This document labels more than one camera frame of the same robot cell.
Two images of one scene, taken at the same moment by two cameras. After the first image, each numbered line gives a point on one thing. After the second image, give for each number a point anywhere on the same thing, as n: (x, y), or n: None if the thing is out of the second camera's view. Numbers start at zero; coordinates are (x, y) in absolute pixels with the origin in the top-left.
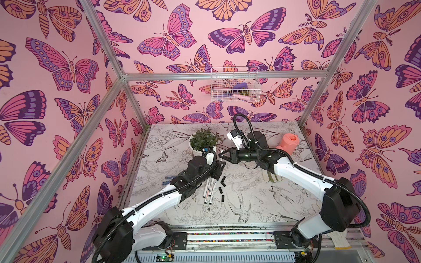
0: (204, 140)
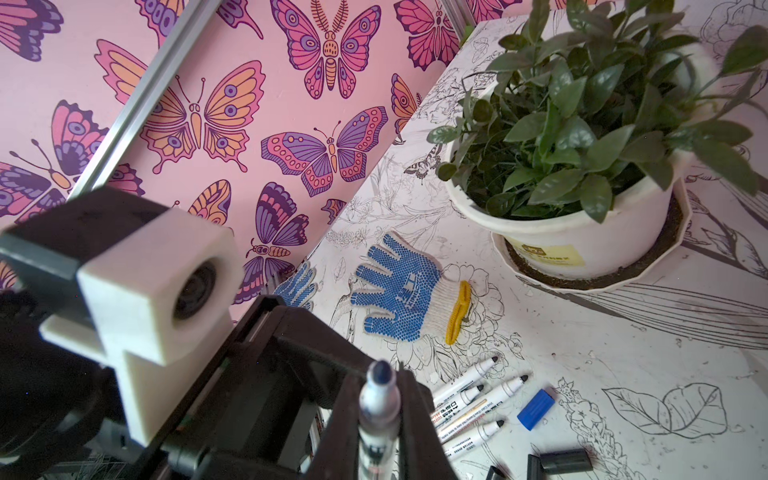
0: (586, 98)
